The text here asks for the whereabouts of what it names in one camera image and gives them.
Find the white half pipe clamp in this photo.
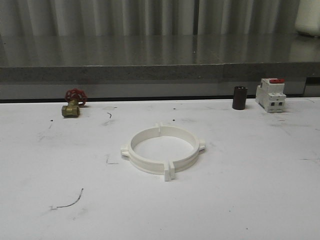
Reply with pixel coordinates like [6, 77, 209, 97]
[120, 123, 176, 181]
[156, 124, 206, 174]

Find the dark brown cylinder coupling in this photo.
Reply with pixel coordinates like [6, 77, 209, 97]
[232, 86, 248, 110]

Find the brass valve red handwheel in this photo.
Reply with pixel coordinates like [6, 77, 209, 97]
[61, 88, 88, 118]

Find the grey stone counter slab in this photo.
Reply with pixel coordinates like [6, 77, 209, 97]
[0, 33, 320, 100]

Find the white container in background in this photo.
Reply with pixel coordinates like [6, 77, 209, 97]
[295, 0, 320, 37]

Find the white circuit breaker red switch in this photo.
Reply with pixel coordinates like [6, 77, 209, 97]
[255, 78, 286, 113]

